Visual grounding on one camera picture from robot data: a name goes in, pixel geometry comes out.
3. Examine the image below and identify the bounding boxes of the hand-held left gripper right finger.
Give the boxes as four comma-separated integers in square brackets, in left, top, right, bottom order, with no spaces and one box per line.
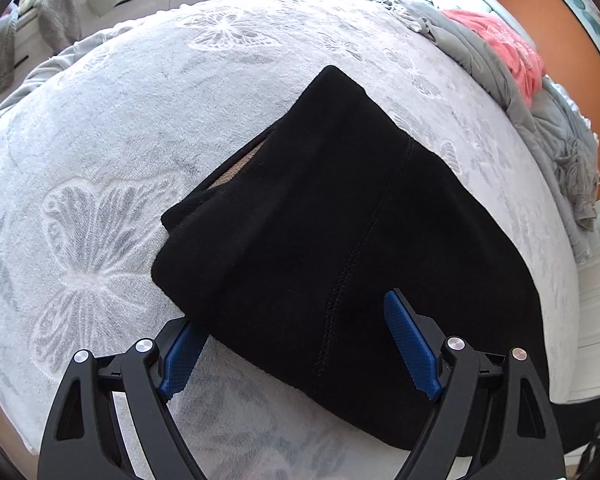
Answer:
[382,288,566,480]

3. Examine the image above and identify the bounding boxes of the pink garment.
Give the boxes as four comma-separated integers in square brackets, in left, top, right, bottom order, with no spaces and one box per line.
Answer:
[440,9,546,108]

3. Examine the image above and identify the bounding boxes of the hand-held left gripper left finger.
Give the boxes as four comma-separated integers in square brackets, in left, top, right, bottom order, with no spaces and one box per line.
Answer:
[36,316,211,480]

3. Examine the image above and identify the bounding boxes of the black pants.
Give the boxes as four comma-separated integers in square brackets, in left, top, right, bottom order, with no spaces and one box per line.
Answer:
[152,65,553,458]

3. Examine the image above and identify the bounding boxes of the grey towel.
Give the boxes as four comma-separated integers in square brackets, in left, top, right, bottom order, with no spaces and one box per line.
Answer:
[0,10,19,106]
[36,0,82,56]

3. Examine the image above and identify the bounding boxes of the grey butterfly blanket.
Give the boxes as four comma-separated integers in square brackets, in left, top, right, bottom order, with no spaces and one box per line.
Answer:
[0,0,581,480]

